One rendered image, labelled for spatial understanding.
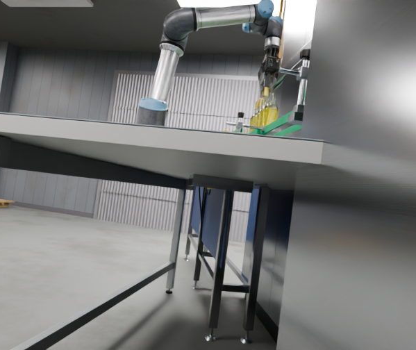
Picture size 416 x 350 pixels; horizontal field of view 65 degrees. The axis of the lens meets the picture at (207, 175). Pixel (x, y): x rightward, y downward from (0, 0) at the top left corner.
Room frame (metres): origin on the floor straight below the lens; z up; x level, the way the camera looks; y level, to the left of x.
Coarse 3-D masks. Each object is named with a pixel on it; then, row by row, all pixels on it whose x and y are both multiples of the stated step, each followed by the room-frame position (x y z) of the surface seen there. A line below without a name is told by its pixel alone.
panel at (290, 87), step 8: (288, 80) 1.63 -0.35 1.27; (296, 80) 1.52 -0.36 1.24; (288, 88) 1.62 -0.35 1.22; (296, 88) 1.51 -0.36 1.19; (288, 96) 1.60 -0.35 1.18; (296, 96) 1.50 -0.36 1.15; (280, 104) 1.71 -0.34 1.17; (288, 104) 1.59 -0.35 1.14; (296, 104) 1.49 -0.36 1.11; (280, 112) 1.70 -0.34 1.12; (288, 112) 1.58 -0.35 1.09
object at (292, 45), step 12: (276, 0) 2.13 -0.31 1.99; (288, 0) 1.88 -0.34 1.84; (300, 0) 1.68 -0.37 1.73; (312, 0) 1.52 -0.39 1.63; (276, 12) 2.09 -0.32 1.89; (288, 12) 1.85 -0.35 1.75; (300, 12) 1.66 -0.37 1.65; (312, 12) 1.50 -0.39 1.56; (288, 24) 1.83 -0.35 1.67; (300, 24) 1.64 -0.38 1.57; (312, 24) 1.49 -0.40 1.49; (288, 36) 1.80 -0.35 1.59; (300, 36) 1.62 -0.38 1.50; (288, 48) 1.78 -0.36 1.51; (300, 48) 1.60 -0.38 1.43; (288, 60) 1.75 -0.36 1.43; (300, 60) 1.53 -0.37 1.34; (276, 84) 1.89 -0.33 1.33; (276, 96) 1.89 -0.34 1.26
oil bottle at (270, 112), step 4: (268, 104) 1.45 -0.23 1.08; (272, 104) 1.45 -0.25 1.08; (264, 108) 1.48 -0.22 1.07; (268, 108) 1.44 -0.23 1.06; (272, 108) 1.44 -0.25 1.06; (276, 108) 1.45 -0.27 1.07; (264, 112) 1.47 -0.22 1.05; (268, 112) 1.44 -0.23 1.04; (272, 112) 1.44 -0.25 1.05; (276, 112) 1.45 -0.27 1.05; (264, 116) 1.46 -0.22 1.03; (268, 116) 1.44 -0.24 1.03; (272, 116) 1.44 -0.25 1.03; (276, 116) 1.45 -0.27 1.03; (264, 120) 1.45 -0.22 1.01; (268, 120) 1.44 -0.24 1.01; (272, 120) 1.44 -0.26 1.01; (264, 124) 1.45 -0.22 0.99
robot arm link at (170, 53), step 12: (168, 48) 1.45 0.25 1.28; (180, 48) 1.46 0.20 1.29; (168, 60) 1.46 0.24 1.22; (156, 72) 1.47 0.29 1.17; (168, 72) 1.46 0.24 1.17; (156, 84) 1.46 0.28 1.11; (168, 84) 1.47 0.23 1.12; (156, 96) 1.45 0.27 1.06; (168, 96) 1.49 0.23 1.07; (168, 108) 1.49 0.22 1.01
